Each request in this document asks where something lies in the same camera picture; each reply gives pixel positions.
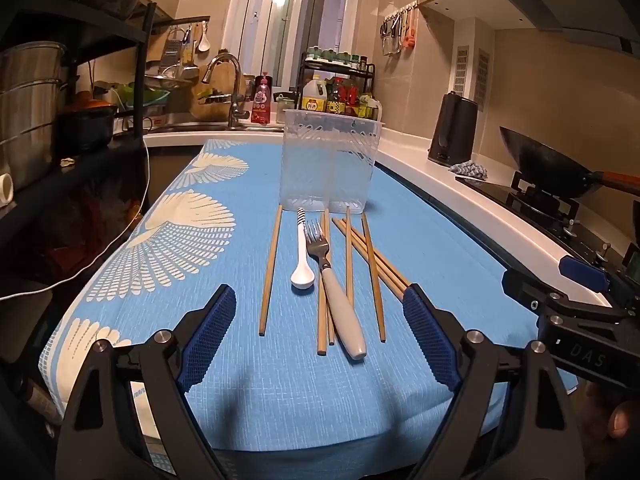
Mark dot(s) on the blue patterned tablecloth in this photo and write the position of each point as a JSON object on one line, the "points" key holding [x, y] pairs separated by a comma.
{"points": [[250, 400]]}

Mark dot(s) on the black gas stove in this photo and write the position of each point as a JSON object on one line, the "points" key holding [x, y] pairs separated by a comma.
{"points": [[500, 192]]}

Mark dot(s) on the white tape roll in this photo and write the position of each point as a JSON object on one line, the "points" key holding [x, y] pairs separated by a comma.
{"points": [[6, 190]]}

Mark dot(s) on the small clear container green lid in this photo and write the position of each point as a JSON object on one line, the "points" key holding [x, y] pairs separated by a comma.
{"points": [[285, 107]]}

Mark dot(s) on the wooden cutting board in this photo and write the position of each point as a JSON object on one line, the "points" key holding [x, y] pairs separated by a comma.
{"points": [[220, 95]]}

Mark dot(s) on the metal grater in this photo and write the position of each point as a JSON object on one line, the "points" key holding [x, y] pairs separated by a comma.
{"points": [[171, 50]]}

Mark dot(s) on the metal strainer bowl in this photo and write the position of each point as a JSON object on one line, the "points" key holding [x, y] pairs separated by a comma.
{"points": [[170, 80]]}

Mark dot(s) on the green plastic basin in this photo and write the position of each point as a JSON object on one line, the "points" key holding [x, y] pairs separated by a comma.
{"points": [[145, 95]]}

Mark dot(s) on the black electric kettle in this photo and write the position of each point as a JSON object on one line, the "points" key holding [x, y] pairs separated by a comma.
{"points": [[452, 130]]}

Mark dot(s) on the white wall vent grille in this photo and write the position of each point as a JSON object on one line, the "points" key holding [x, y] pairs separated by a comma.
{"points": [[482, 77], [462, 72]]}

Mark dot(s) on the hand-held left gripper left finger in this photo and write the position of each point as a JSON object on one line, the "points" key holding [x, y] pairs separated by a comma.
{"points": [[210, 330]]}

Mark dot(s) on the red plastic bag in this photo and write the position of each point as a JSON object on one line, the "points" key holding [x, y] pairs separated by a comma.
{"points": [[105, 230]]}

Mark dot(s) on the oil bottle with yellow label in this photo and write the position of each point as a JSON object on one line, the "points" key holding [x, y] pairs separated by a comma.
{"points": [[314, 97]]}

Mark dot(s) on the black spice rack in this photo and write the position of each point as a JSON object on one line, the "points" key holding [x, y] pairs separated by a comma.
{"points": [[330, 63]]}

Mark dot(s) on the stainless steel sink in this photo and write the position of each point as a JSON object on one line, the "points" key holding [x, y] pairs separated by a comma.
{"points": [[200, 122]]}

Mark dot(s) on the row of green-lid spice jars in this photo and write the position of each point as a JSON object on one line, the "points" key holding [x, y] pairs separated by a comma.
{"points": [[335, 55]]}

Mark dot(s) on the person's right hand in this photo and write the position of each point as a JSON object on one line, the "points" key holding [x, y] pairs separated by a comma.
{"points": [[622, 417]]}

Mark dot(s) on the pink detergent bottle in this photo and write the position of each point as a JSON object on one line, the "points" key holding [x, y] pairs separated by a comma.
{"points": [[261, 105]]}

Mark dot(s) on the steel kitchen faucet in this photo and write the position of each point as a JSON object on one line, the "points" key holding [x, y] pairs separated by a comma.
{"points": [[235, 105]]}

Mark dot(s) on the black wok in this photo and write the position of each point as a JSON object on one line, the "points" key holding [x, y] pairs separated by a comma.
{"points": [[545, 160]]}

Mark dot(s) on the clear plastic utensil holder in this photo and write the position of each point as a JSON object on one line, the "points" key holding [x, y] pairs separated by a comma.
{"points": [[350, 180]]}

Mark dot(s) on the grey-blue dish cloth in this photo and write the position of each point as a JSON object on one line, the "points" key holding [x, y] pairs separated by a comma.
{"points": [[470, 170]]}

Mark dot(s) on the cluster of sauce bottles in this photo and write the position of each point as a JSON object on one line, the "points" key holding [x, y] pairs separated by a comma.
{"points": [[350, 100]]}

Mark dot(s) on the white hanging ladle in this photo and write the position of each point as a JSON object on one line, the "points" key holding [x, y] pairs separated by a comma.
{"points": [[203, 42]]}

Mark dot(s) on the white framed window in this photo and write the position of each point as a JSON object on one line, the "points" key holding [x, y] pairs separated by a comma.
{"points": [[280, 20]]}

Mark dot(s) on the black pot with orange lid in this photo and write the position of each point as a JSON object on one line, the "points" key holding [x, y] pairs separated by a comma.
{"points": [[85, 127]]}

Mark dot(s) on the black metal shelf rack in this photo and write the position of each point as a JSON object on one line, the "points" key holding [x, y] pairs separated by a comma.
{"points": [[135, 80]]}

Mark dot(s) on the hanging scissors and kitchen tools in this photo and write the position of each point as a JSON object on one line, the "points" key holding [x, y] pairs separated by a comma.
{"points": [[395, 30]]}

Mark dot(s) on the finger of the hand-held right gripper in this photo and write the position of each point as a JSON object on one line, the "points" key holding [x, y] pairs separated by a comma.
{"points": [[580, 270], [520, 287]]}

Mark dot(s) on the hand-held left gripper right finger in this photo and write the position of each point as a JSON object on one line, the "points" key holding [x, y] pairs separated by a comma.
{"points": [[430, 335]]}

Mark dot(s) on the stacked stainless steel pots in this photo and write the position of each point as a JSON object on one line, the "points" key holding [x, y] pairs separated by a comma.
{"points": [[30, 110]]}

